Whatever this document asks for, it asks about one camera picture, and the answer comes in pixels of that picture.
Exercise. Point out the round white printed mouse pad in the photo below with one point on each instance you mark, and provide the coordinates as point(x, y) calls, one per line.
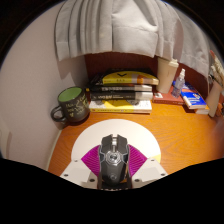
point(113, 128)

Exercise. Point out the thin red book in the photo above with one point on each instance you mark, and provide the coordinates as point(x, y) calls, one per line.
point(165, 99)

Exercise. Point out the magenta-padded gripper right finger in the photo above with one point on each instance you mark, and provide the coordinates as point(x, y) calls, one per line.
point(148, 170)

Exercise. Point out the dark mug with green inside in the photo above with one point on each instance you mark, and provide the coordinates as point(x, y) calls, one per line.
point(73, 105)

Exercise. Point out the dark grey computer mouse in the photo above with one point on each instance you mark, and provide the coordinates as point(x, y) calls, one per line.
point(113, 160)

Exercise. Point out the white and yellow book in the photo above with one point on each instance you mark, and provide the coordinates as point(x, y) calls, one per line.
point(120, 106)

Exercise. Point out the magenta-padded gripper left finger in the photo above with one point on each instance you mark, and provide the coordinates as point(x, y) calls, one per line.
point(78, 173)

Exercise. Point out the white pleated curtain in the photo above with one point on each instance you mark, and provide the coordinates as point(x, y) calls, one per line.
point(126, 26)

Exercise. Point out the white ceramic jug vase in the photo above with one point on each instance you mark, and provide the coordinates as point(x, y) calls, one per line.
point(213, 100)

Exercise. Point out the blue book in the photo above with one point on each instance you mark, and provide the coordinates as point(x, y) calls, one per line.
point(193, 96)

